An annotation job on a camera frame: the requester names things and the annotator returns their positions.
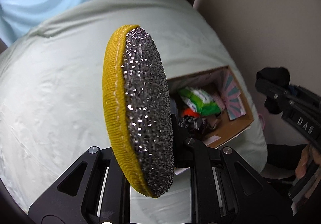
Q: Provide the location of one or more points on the person's right hand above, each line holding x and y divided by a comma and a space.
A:
309, 152

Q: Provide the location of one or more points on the green wet wipes pack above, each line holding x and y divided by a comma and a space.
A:
199, 101

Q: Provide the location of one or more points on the round glitter yellow sponge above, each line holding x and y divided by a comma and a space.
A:
136, 107

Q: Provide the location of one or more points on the cardboard box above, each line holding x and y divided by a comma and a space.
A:
222, 85

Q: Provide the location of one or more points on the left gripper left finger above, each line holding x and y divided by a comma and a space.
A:
92, 190

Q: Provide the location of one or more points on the black fuzzy sock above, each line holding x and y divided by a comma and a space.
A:
272, 78

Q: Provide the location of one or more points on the black patterned cloth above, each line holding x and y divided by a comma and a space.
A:
194, 125

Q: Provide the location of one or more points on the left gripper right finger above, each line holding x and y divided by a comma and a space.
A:
224, 187

